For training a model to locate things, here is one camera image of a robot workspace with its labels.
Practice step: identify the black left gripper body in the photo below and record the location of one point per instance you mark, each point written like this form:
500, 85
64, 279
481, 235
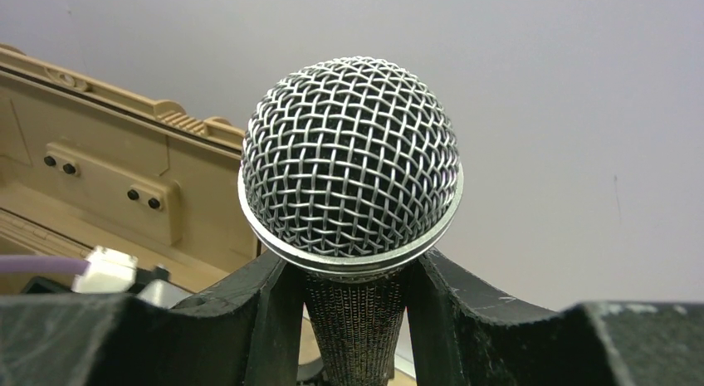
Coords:
152, 286

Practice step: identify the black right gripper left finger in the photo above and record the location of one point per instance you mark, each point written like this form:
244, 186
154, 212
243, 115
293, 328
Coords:
243, 330

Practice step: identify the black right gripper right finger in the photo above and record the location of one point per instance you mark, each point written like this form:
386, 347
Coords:
465, 331

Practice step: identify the black microphone silver grille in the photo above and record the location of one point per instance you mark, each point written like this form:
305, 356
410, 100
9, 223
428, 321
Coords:
350, 172

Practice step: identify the tan plastic storage case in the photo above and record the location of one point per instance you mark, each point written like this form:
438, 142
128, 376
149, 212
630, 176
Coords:
87, 164

